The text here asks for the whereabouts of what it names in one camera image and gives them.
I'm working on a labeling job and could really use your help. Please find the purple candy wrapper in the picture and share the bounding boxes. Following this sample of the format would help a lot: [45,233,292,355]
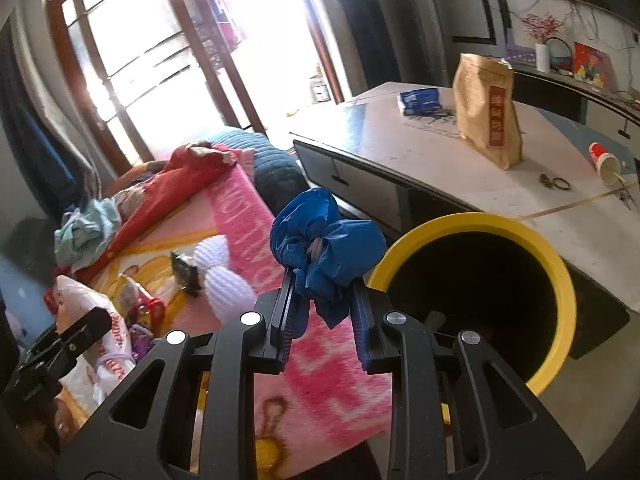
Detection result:
[127,325,152,362]

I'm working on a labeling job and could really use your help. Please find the white vase with red flowers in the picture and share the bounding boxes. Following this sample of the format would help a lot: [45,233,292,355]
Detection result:
[521,12,563,72]

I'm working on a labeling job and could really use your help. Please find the red paper cup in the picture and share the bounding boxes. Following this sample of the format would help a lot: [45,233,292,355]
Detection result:
[588,142,622,186]

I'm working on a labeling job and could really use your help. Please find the black crumpled wrapper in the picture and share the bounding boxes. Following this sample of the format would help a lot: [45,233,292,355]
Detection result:
[170,251,203,297]

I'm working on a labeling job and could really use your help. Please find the pink printed blanket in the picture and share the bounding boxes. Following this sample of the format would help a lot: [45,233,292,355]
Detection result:
[55,160,396,476]

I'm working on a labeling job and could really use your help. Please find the red hanging cloth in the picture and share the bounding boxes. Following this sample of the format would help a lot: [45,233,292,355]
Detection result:
[192,0,248,56]

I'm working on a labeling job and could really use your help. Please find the colourful picture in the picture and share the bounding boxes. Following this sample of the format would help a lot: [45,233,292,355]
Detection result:
[572,42,608,86]

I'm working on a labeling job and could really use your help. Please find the blue snack packet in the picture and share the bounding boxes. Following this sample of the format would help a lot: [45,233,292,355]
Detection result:
[397,87,442,115]

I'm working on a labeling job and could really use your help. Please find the brown paper bag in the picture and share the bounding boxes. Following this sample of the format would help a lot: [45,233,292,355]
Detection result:
[452,53,525,172]

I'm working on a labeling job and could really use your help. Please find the grey window curtain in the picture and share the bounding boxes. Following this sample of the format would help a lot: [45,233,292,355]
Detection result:
[10,5,101,201]

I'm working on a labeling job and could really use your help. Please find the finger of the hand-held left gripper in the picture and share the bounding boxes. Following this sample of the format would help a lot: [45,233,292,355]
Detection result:
[56,307,112,360]

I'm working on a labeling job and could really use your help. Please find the blue plastic bag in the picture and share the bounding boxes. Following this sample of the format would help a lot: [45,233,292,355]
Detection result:
[270,187,387,330]

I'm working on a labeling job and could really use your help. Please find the small basket with round handle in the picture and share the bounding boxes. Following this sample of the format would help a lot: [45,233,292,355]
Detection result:
[547,37,573,76]

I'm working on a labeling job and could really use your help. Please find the long television stand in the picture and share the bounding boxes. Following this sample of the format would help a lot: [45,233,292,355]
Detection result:
[505,57,640,151]

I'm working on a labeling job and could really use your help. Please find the dark blue quilted cushion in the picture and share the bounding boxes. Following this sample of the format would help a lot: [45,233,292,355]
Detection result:
[207,127,311,216]

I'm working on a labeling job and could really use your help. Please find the light blue cloth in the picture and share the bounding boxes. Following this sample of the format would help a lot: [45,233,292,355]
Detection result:
[54,197,123,268]

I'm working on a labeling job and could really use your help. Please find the white knitted item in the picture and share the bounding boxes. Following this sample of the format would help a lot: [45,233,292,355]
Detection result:
[192,237,258,321]

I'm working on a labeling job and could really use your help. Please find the red snack wrapper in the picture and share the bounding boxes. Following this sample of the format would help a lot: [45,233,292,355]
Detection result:
[127,285,167,333]

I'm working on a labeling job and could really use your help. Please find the white coffee table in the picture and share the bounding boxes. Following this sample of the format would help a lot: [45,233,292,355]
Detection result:
[292,81,640,361]

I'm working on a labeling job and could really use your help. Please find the yellow round bin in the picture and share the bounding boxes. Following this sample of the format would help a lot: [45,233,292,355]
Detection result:
[367,212,577,395]

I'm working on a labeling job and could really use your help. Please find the dark curtain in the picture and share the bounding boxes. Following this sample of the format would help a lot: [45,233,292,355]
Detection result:
[325,0,451,96]

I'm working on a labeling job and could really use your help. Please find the white printed plastic bag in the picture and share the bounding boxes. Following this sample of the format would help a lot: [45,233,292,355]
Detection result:
[54,275,136,431]

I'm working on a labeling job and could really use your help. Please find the brown wooden window frame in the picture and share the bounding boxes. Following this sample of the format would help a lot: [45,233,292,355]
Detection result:
[45,0,266,171]

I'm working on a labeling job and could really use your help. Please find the bottles by the door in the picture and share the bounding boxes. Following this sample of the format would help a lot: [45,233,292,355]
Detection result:
[310,62,332,103]

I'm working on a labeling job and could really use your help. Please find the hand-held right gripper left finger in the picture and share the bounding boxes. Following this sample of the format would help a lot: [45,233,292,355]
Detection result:
[55,266,301,480]

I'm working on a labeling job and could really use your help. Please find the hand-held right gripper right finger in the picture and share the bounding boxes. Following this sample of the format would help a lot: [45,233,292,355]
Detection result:
[350,280,586,480]

